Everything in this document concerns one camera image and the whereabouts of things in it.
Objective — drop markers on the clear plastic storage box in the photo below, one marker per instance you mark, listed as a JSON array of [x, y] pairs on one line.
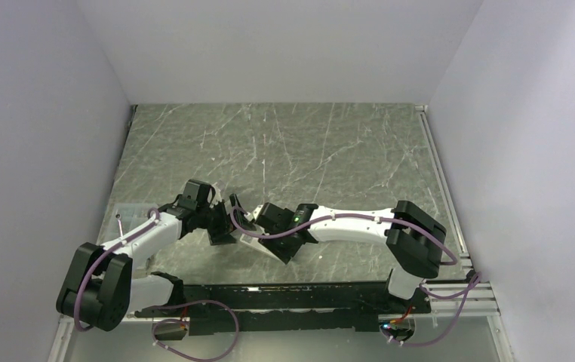
[[132, 214]]

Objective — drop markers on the silver wrench in box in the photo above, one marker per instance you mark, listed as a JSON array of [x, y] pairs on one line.
[[118, 220]]

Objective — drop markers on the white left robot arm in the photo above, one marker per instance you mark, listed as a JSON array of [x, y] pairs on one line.
[[99, 289]]

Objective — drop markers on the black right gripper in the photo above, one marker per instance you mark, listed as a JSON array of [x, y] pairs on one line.
[[284, 255]]

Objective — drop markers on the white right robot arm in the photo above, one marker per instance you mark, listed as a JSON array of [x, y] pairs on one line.
[[413, 237]]

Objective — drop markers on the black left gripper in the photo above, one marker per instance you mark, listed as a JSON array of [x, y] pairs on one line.
[[221, 234]]

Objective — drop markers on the white remote control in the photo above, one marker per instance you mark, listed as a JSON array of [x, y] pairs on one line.
[[255, 244]]

